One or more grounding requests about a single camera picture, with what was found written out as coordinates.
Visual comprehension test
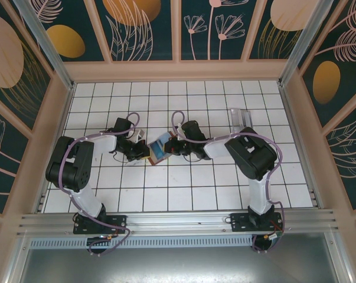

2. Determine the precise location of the brown leather card holder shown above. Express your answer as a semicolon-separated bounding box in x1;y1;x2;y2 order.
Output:
147;131;176;166

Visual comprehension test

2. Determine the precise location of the clear acrylic card stand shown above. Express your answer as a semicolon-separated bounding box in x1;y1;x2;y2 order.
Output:
230;107;253;133

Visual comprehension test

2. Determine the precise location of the black base plate right arm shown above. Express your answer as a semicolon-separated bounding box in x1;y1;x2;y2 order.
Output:
230;212;285;233

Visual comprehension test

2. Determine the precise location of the black base plate left arm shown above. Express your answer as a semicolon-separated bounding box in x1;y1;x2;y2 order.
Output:
73;214;128;235

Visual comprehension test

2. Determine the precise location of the grey metal sheet panel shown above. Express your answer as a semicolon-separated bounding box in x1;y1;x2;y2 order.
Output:
6;247;352;283

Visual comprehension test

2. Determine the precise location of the small green circuit board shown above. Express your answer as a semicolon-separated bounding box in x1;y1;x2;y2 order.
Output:
264;231;285;242

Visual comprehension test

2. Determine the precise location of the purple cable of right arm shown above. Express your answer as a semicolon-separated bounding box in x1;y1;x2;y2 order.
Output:
171;110;286;255

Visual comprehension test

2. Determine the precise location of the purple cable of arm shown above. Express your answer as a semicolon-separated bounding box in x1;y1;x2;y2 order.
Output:
171;110;286;255
59;111;143;256

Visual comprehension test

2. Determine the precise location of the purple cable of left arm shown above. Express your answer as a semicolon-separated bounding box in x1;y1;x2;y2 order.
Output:
59;111;143;256

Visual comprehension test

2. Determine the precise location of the long aluminium mounting rail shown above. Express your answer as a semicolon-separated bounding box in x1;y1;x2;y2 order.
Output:
17;209;341;237

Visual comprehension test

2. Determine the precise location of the aluminium side rail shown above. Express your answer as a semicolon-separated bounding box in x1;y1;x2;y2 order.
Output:
34;83;76;213
277;82;325;210

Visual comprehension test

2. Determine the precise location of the slotted grey cable duct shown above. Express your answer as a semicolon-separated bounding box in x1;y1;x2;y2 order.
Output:
28;236;255;249

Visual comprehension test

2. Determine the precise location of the aluminium corner post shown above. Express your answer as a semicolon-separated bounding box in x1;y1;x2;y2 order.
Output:
14;0;76;90
277;0;344;86

